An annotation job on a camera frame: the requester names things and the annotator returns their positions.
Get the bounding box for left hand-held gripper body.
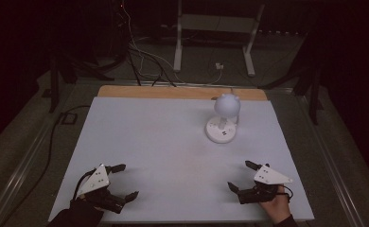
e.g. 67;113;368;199
73;163;127;215

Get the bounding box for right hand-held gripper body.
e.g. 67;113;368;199
237;164;294;205

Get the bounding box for person's right hand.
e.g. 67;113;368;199
258;184;292;225

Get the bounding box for white table cover sheet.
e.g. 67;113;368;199
47;96;315;223

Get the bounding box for white round-head table lamp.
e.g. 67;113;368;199
204;93;242;145

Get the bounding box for black rectangular floor plate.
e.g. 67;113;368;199
60;112;79;125

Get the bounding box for black stand legs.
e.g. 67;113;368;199
45;50;128;114
257;31;328;126

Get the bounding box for white metal stand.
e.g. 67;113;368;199
172;0;266;78

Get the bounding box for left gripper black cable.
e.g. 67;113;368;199
72;167;97;201

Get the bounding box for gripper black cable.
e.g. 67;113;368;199
281;184;296;203
72;167;97;201

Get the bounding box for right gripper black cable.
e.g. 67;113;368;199
281;184;296;203

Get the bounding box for long black floor cable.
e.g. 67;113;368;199
0;104;92;227

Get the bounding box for metal frame rail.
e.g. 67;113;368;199
73;79;295;94
0;121;58;227
294;93;368;227

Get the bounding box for black cable bundle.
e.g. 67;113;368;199
126;44;178;88

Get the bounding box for white cable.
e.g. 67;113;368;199
120;0;224;86

